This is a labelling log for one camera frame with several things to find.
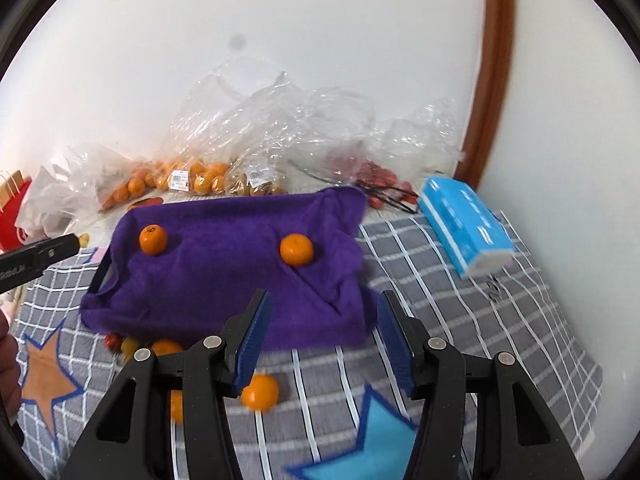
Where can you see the clear bag of mandarins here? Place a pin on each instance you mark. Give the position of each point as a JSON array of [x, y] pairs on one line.
[[200, 180]]

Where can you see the orange mandarin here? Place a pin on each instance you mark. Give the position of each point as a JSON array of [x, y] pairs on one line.
[[176, 405], [260, 392], [152, 239], [296, 250], [167, 346]]

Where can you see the brown wooden door frame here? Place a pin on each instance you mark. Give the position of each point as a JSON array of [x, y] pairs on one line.
[[500, 60]]

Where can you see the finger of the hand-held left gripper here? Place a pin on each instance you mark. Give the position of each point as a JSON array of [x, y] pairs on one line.
[[40, 257]]

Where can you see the person's left hand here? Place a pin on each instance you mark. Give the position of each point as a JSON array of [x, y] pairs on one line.
[[7, 370]]

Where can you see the white plastic bag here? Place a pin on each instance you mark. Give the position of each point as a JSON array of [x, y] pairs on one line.
[[55, 195]]

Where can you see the red cherry tomato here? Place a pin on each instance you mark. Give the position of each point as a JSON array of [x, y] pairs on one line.
[[112, 341]]

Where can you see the grey checked blanket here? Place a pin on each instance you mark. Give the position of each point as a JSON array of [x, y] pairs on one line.
[[450, 320]]

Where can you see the black tray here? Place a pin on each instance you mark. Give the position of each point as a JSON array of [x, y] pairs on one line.
[[102, 272]]

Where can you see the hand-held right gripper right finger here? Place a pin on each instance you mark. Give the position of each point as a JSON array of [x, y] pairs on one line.
[[395, 345]]

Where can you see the purple towel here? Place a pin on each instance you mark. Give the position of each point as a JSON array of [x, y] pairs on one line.
[[225, 260]]

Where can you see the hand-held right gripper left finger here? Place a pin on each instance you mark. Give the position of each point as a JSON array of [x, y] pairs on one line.
[[252, 345]]

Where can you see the yellow-green longan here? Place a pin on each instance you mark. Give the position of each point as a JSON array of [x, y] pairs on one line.
[[130, 345]]

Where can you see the blue tissue pack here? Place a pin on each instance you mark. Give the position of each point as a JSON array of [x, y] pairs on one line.
[[460, 220]]

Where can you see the clear bag of longans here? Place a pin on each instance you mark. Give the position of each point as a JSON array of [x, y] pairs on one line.
[[260, 185]]

